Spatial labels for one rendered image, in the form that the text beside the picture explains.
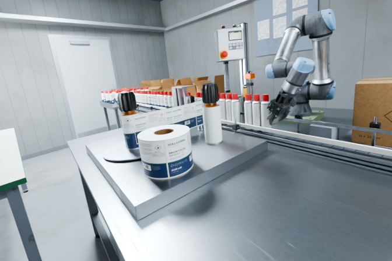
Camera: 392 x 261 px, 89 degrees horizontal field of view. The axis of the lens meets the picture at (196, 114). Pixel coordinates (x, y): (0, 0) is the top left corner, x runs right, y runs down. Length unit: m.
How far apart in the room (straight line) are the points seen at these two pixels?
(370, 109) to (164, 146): 0.88
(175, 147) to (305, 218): 0.43
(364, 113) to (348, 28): 2.43
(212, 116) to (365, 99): 0.66
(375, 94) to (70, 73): 4.51
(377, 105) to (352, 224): 0.58
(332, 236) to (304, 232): 0.06
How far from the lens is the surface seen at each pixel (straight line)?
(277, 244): 0.58
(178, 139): 0.70
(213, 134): 0.97
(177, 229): 0.62
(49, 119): 4.69
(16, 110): 4.64
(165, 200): 0.70
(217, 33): 1.31
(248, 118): 1.17
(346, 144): 0.97
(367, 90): 1.11
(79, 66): 4.74
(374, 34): 3.43
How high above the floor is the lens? 1.24
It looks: 12 degrees down
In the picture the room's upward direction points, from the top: 6 degrees counter-clockwise
